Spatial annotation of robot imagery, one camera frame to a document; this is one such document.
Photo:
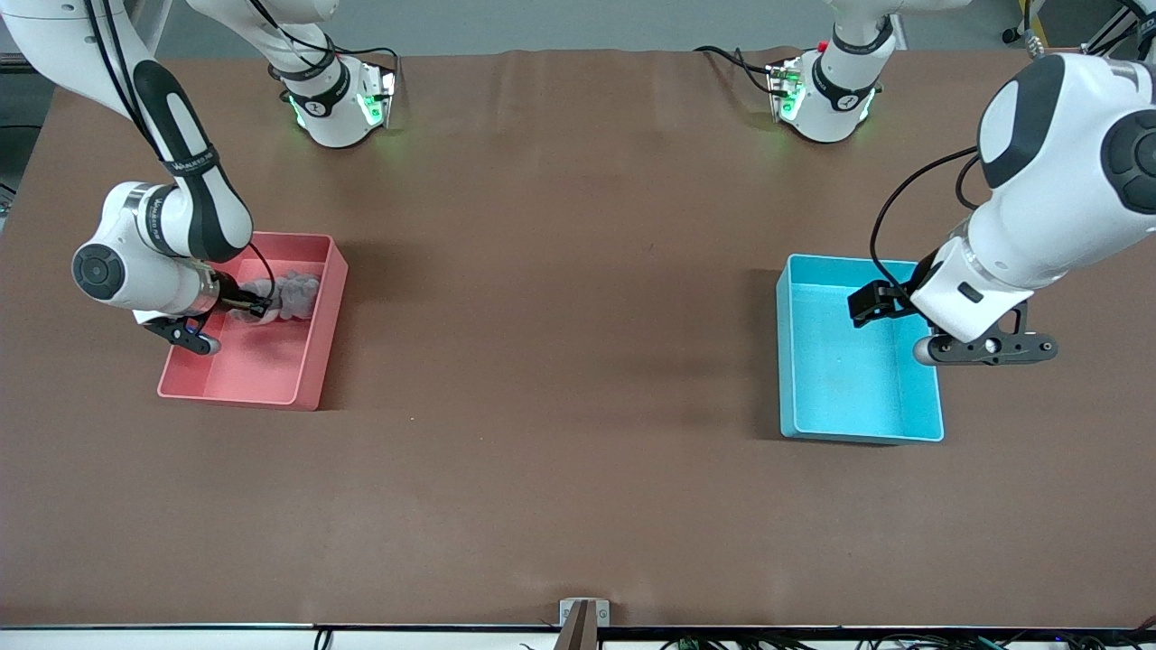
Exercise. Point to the pink plastic box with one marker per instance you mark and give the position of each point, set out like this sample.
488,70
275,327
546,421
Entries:
271,370

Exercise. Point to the silver left base connector plate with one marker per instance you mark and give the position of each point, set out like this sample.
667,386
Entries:
778,90

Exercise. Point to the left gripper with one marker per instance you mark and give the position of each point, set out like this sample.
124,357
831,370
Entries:
890,298

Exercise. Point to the silver base connector plate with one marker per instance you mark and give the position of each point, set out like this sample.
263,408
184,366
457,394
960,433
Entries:
778,90
384,90

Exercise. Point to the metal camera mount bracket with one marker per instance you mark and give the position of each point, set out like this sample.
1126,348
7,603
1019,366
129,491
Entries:
585,623

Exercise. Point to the aluminium frame profile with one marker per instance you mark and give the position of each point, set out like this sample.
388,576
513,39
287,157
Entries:
1097,47

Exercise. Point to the brown table cover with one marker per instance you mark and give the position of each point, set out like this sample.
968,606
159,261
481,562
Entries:
578,271

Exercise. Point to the silver right base connector plate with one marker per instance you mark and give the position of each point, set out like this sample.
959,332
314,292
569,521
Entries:
384,90

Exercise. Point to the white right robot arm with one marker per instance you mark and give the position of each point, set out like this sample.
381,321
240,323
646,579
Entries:
144,262

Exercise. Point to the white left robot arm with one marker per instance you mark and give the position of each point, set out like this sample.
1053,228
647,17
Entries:
1066,208

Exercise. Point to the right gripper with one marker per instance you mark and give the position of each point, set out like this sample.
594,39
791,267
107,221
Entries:
231,296

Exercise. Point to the blue plastic box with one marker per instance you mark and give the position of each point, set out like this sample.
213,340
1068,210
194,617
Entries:
840,397

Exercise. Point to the black caster wheel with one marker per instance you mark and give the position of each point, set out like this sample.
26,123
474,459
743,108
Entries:
1009,36

